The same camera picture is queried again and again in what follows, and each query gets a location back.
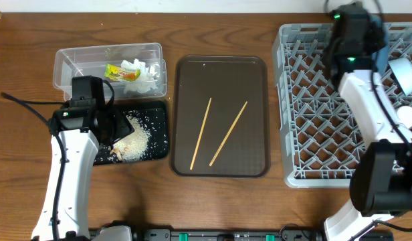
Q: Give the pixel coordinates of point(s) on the light blue bowl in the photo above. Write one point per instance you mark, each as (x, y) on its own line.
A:
(402, 69)

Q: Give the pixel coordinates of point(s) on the yellow green snack wrapper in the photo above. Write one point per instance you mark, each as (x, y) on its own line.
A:
(119, 74)

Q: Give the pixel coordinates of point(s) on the brown serving tray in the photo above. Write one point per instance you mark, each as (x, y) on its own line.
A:
(230, 81)

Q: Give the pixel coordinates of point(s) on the white tissue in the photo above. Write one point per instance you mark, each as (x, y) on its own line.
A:
(147, 79)

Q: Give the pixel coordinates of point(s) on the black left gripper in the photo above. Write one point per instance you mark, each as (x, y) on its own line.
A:
(123, 125)

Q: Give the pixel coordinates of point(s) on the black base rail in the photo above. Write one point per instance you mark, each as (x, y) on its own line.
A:
(120, 230)

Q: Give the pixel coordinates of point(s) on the dark blue plate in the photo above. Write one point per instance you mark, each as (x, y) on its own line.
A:
(381, 56)

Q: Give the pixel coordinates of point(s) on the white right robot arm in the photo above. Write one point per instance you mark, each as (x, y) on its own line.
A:
(381, 186)

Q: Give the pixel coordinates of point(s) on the black plastic tray bin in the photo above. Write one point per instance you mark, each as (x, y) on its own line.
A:
(156, 114)

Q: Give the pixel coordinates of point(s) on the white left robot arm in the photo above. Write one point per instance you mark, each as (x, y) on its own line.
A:
(64, 214)

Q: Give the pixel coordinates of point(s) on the wooden chopstick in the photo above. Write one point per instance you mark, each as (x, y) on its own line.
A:
(200, 134)
(222, 144)

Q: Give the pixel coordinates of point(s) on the white cup green inside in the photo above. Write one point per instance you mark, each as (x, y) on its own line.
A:
(405, 115)

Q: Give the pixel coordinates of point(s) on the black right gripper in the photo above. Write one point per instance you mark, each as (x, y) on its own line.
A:
(378, 39)

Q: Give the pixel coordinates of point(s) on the pile of rice leftovers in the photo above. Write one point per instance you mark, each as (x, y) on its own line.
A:
(135, 144)

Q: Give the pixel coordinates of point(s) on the clear plastic waste bin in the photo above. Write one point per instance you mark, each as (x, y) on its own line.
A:
(92, 61)

